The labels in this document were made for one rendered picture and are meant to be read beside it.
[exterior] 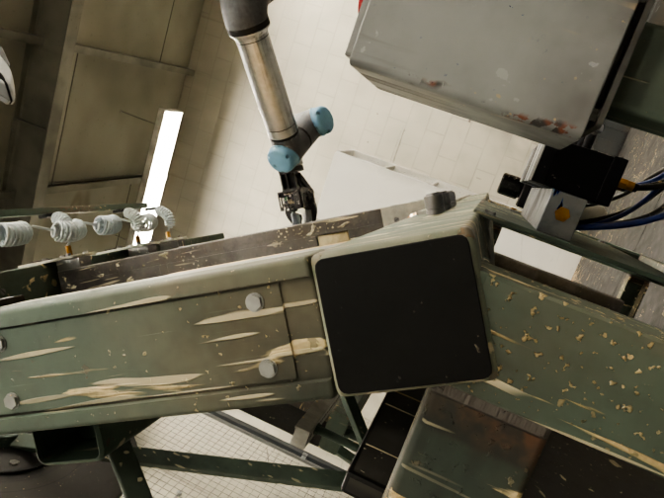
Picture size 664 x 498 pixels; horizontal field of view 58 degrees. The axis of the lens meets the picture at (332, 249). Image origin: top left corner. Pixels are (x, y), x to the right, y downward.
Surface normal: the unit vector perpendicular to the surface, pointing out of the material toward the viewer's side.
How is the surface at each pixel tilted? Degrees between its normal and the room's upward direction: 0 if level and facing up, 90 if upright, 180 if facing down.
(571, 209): 90
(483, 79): 90
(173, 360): 90
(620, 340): 90
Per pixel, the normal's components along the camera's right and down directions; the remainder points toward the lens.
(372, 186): -0.28, 0.17
